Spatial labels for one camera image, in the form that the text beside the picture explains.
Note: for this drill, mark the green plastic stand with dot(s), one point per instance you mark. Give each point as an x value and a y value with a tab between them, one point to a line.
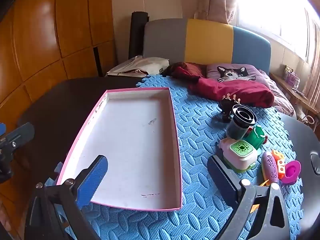
256	136

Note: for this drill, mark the dark red cloth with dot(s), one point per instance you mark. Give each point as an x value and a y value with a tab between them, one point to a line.
225	90

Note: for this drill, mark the purple cat pillow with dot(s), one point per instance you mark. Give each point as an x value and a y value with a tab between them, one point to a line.
232	73

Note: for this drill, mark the white green plastic gadget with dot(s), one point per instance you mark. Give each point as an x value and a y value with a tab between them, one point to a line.
240	155

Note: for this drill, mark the wooden wardrobe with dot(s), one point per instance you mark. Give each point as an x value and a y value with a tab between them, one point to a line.
37	30

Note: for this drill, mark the pink bedding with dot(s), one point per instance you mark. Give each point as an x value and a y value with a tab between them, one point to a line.
280	95

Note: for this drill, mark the bright window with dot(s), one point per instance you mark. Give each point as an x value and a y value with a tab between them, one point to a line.
275	10

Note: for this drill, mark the grey yellow blue headboard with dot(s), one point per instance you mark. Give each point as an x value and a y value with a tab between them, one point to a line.
207	40

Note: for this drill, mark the black rolled mat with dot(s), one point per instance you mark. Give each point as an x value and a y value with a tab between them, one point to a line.
137	35

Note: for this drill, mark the pink patterned curtain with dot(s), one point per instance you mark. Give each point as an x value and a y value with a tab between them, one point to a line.
315	80
215	0

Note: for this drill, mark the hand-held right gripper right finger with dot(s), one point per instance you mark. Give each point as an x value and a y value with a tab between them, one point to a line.
222	177

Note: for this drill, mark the orange plastic toy block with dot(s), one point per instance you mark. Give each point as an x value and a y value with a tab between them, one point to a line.
281	167

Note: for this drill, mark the purple yellow egg-shaped toy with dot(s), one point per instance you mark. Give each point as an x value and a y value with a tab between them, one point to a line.
270	167

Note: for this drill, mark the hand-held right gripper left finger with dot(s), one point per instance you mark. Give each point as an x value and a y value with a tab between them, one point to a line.
92	180

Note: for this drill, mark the blue foam puzzle mat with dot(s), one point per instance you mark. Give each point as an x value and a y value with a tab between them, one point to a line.
200	135

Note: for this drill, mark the beige canvas bag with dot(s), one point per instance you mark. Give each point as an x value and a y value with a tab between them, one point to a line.
150	65

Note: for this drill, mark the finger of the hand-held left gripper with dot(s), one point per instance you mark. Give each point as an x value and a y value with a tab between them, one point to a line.
21	133
2	129

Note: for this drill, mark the wooden side shelf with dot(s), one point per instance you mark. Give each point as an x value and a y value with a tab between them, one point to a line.
287	86

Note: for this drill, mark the magenta plastic dish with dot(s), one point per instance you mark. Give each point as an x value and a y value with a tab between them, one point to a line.
292	170

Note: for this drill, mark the purple box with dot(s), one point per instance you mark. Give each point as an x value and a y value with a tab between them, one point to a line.
291	77

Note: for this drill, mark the brown mushroom-shaped massager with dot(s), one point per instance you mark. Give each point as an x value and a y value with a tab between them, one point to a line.
226	105

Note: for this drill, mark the orange yellow toothed comb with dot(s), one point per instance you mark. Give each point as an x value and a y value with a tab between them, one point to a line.
265	183

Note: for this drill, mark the pink-rimmed white tray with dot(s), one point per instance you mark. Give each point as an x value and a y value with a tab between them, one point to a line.
130	142

